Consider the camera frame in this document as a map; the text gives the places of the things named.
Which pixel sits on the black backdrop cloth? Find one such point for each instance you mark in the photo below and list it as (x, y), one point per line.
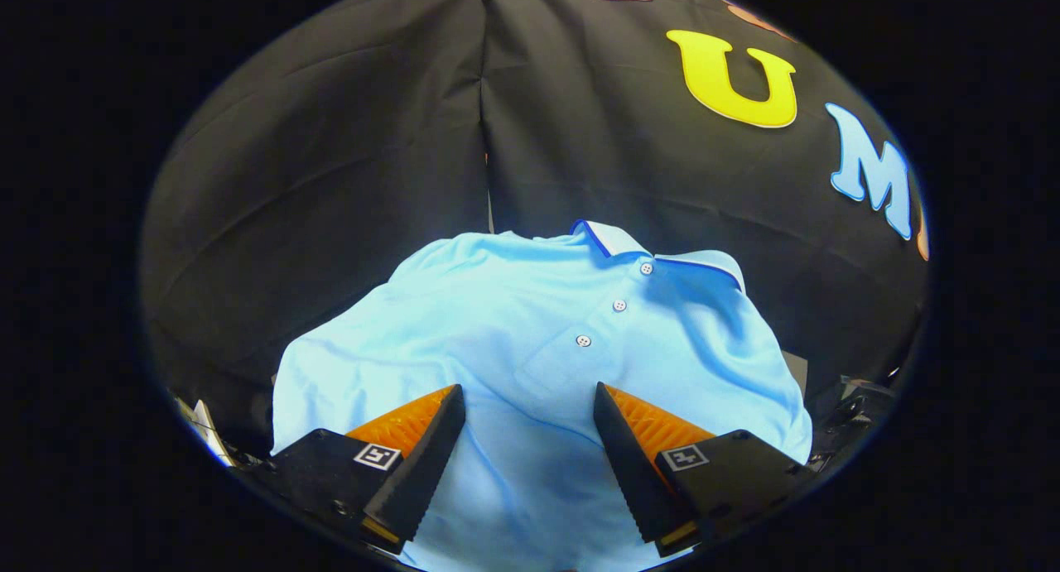
(373, 141)

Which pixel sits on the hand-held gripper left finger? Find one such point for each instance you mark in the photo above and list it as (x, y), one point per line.
(422, 464)

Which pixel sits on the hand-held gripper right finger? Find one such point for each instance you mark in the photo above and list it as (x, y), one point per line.
(629, 464)

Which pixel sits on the light blue polo shirt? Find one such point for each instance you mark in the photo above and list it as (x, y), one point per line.
(497, 324)

